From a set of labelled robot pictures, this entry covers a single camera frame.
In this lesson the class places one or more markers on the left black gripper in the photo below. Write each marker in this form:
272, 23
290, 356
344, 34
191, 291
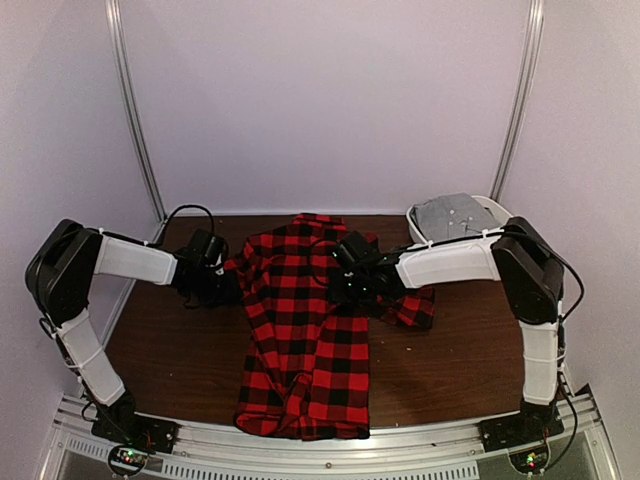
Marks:
231, 292

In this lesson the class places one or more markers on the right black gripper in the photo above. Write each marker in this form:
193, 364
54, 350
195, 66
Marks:
337, 295

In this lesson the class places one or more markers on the red black plaid shirt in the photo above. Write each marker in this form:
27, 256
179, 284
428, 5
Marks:
306, 374

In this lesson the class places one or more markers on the white plastic tub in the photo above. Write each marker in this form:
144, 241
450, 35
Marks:
425, 225

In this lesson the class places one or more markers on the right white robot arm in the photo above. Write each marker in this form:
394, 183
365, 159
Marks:
514, 255

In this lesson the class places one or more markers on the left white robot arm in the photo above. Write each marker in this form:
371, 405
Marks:
75, 263

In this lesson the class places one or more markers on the grey button shirt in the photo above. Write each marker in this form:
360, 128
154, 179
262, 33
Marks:
450, 217

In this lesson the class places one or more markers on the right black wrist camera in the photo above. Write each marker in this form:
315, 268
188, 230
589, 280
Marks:
355, 251

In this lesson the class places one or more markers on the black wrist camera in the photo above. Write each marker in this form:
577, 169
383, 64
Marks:
206, 250
355, 251

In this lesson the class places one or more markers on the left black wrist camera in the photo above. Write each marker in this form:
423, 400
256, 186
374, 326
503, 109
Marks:
206, 250

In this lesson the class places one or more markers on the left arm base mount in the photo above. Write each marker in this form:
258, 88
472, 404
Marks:
121, 423

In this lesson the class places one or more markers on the aluminium front rail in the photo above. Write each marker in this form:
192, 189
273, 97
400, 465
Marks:
450, 450

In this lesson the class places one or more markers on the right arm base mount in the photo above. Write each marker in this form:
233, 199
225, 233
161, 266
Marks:
532, 423

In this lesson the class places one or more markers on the left aluminium frame post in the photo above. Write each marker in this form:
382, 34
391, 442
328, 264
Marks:
132, 115

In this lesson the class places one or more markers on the aluminium frame post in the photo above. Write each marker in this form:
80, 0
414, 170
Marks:
529, 60
132, 115

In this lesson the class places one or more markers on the right aluminium frame post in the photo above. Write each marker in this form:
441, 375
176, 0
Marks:
529, 60

